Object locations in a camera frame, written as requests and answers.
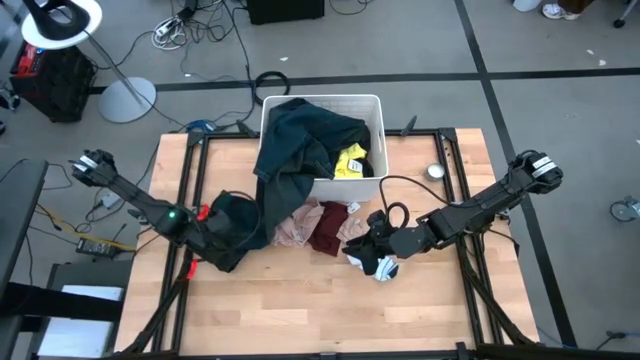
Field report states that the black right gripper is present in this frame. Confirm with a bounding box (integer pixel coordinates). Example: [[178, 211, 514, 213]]
[[344, 209, 404, 276]]

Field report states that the white grey striped sock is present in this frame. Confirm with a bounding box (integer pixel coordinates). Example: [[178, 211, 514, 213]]
[[346, 253, 401, 283]]

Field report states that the maroon garment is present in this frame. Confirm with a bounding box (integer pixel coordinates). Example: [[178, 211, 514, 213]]
[[306, 200, 350, 258]]

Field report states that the pink garment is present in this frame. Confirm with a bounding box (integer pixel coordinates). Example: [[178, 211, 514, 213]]
[[271, 198, 326, 248]]

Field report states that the yellow garment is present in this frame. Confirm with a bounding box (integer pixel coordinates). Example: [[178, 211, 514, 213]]
[[333, 142, 369, 180]]

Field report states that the dark navy garment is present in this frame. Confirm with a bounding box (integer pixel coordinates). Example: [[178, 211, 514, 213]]
[[319, 117, 375, 179]]

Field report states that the dark green garment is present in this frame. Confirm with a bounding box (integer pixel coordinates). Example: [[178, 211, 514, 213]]
[[209, 97, 372, 251]]

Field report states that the white perforated plastic basket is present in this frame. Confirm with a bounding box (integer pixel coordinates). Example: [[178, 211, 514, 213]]
[[258, 93, 390, 204]]

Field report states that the black power adapter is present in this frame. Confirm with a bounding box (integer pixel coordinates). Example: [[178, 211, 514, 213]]
[[75, 237, 121, 259]]

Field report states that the grey cabinet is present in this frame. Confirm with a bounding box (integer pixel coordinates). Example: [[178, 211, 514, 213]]
[[27, 259, 132, 360]]

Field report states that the black desk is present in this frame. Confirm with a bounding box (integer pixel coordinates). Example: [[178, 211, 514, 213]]
[[0, 158, 50, 301]]

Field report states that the black crate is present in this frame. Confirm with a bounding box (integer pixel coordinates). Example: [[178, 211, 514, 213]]
[[9, 43, 97, 124]]

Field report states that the white power strip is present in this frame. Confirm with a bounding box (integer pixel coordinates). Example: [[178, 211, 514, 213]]
[[153, 17, 184, 39]]

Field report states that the black box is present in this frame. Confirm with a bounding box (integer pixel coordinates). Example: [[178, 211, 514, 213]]
[[245, 0, 326, 26]]

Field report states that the grey caster wheel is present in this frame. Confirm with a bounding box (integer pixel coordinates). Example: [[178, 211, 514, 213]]
[[609, 195, 640, 223]]

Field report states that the red tool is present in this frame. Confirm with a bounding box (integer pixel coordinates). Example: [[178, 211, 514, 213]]
[[14, 44, 44, 76]]

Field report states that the black curved object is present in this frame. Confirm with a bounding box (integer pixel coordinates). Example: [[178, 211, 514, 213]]
[[22, 0, 92, 41]]

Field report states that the person's shoe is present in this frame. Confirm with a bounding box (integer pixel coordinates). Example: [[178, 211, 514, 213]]
[[541, 2, 582, 21]]

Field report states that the person's leg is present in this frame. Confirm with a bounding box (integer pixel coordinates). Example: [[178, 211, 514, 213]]
[[557, 0, 597, 15]]

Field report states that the chair caster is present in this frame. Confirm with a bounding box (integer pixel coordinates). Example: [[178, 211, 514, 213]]
[[613, 0, 640, 29]]

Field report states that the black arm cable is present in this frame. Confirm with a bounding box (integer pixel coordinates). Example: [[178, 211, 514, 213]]
[[378, 174, 454, 231]]

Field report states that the black metal table frame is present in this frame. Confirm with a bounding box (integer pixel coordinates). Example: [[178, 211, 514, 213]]
[[114, 127, 541, 360]]

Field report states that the white round pedestal stand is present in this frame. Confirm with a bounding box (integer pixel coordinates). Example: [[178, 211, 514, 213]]
[[20, 0, 157, 124]]

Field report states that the coiled black cable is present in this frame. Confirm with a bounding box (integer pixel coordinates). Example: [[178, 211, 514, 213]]
[[253, 70, 291, 106]]

